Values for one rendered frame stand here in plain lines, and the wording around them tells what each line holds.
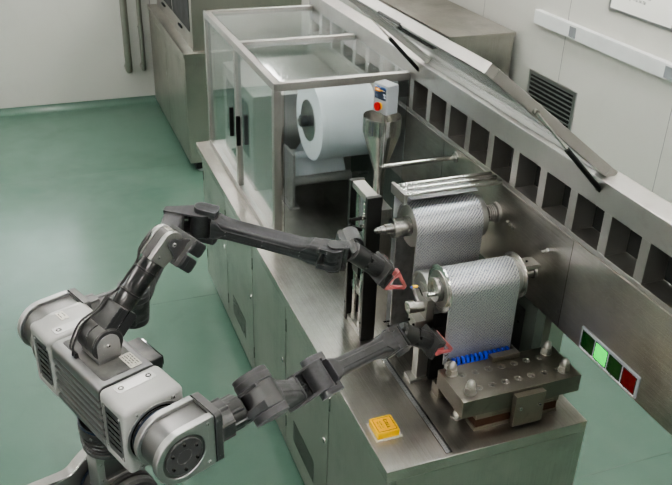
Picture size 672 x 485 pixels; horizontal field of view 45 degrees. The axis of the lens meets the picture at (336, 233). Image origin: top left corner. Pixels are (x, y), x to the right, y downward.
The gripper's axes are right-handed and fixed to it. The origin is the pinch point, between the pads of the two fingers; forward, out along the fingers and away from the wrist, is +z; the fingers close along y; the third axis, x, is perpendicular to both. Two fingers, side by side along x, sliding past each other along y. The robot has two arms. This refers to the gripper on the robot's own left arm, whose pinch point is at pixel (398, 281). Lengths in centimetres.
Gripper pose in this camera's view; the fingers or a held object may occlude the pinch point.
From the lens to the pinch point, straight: 233.8
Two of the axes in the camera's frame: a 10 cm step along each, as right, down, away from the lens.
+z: 7.0, 4.5, 5.5
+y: 3.6, 4.4, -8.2
